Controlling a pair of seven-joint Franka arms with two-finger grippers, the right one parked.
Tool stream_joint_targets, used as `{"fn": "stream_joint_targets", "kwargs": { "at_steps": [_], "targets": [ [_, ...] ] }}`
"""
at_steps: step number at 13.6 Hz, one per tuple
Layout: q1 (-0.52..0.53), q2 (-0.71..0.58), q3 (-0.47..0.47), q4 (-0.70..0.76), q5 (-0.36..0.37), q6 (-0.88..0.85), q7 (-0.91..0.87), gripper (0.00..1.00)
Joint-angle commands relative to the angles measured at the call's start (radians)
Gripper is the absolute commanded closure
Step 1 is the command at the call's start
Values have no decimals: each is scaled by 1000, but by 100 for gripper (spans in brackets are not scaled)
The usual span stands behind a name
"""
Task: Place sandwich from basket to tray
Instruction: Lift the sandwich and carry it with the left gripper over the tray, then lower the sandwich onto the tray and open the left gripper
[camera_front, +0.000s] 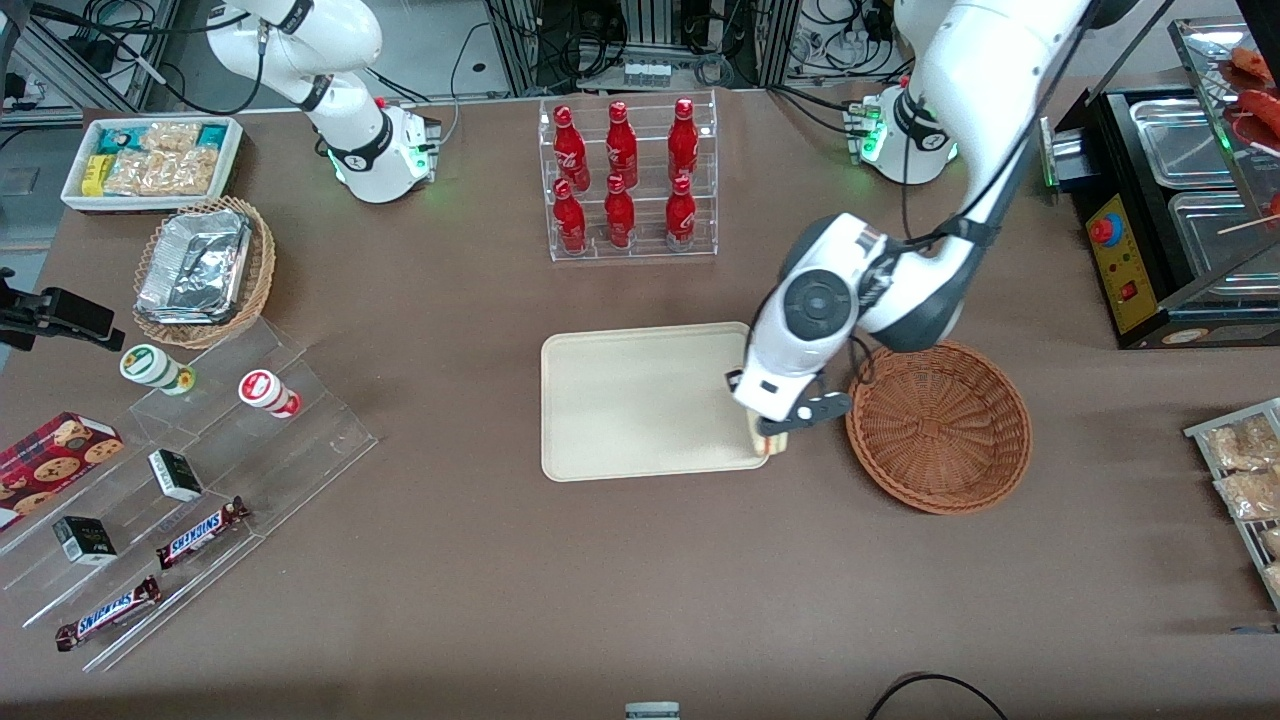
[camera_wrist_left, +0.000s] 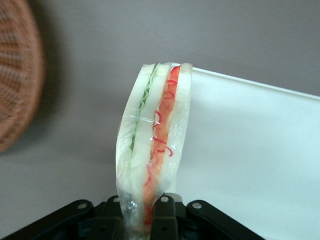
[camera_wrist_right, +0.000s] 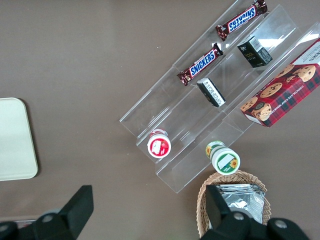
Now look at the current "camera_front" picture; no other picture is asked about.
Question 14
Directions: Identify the triangular sandwich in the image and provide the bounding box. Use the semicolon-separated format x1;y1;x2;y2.
748;415;791;467

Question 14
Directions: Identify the beige plastic tray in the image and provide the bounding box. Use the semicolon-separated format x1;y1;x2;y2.
541;322;771;483

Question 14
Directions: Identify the brown round wicker basket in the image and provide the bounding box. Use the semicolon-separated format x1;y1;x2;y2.
845;338;1032;515

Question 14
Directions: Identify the light wicker basket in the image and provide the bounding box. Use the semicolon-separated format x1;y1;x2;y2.
132;195;277;350

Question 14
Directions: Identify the silver foil tray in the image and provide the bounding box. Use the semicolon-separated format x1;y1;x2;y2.
135;208;253;326

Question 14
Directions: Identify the clear acrylic bottle rack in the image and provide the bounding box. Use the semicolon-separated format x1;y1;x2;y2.
538;90;719;263

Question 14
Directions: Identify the red cola bottle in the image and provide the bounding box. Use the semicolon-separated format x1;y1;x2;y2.
552;104;592;193
603;174;636;250
665;174;697;251
667;97;700;183
552;178;588;255
604;100;639;189

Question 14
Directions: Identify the black food warmer appliance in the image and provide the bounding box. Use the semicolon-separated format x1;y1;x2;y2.
1040;85;1280;351

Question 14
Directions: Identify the aluminium equipment rack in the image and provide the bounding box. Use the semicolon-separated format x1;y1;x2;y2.
485;0;801;96

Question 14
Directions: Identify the clear acrylic stepped display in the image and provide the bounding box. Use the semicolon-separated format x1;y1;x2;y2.
0;318;379;673

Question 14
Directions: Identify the steel food pan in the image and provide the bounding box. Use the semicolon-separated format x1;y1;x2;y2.
1130;97;1237;190
1168;190;1280;301

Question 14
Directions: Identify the red lid yoghurt cup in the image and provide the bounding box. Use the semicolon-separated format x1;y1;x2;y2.
238;369;302;419

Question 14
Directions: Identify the glass steel appliance lid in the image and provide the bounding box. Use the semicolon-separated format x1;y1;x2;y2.
1168;15;1280;236

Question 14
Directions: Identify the snickers chocolate bar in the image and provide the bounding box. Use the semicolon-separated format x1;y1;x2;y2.
55;576;162;653
155;496;250;571

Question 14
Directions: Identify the small black carton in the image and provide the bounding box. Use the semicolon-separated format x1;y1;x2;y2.
52;516;118;567
148;449;204;503

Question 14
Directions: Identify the green lid yoghurt cup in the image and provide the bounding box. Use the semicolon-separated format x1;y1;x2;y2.
119;344;196;396

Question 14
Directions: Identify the large clear nut snack bag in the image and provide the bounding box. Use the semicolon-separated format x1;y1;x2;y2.
103;148;221;198

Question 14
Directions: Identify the small clear nut snack bag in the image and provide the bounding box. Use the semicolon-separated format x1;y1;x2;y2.
140;122;201;153

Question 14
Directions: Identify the white rectangular snack bin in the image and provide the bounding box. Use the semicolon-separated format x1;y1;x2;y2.
60;116;245;214

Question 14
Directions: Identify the red cookie box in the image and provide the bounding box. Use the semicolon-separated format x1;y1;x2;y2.
0;412;125;533

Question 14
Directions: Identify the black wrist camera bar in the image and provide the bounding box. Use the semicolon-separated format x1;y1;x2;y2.
788;392;853;428

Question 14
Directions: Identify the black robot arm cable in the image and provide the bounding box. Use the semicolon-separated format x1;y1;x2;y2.
845;0;1101;396

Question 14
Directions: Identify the black looped cable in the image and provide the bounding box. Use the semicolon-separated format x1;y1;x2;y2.
865;672;1011;720

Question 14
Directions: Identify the black clamp mount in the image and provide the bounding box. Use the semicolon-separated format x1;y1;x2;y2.
0;267;127;352

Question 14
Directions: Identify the aluminium frame structure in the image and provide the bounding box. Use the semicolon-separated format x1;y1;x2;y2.
0;0;181;113

